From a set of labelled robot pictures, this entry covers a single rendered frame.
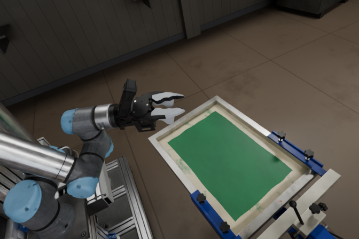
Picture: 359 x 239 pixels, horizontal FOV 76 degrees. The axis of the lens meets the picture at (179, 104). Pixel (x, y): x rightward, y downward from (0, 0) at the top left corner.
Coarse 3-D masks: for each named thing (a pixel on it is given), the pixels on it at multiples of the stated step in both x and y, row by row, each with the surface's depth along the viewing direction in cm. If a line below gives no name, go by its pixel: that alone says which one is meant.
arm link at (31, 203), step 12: (24, 180) 77; (36, 180) 78; (48, 180) 80; (12, 192) 75; (24, 192) 74; (36, 192) 74; (48, 192) 79; (12, 204) 72; (24, 204) 71; (36, 204) 73; (48, 204) 78; (12, 216) 70; (24, 216) 71; (36, 216) 74; (48, 216) 78; (36, 228) 77
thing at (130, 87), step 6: (126, 84) 58; (132, 84) 58; (126, 90) 57; (132, 90) 58; (126, 96) 58; (132, 96) 59; (120, 102) 64; (126, 102) 60; (120, 108) 62; (126, 108) 62; (120, 114) 64; (126, 114) 64
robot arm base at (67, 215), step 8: (64, 208) 86; (72, 208) 89; (56, 216) 81; (64, 216) 84; (72, 216) 87; (48, 224) 79; (56, 224) 81; (64, 224) 85; (72, 224) 86; (40, 232) 79; (48, 232) 80; (56, 232) 81; (64, 232) 83
